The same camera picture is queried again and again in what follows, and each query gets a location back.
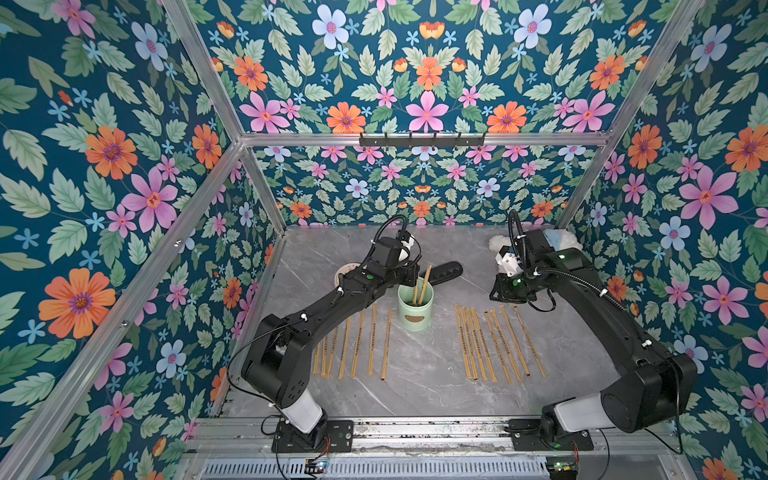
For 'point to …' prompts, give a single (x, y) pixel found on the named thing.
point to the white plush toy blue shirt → (559, 239)
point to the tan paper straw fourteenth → (511, 344)
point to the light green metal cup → (414, 317)
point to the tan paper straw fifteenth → (515, 341)
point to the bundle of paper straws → (418, 294)
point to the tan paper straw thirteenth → (502, 346)
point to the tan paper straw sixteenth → (529, 340)
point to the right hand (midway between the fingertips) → (501, 291)
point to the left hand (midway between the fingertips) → (422, 264)
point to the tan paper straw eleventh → (480, 345)
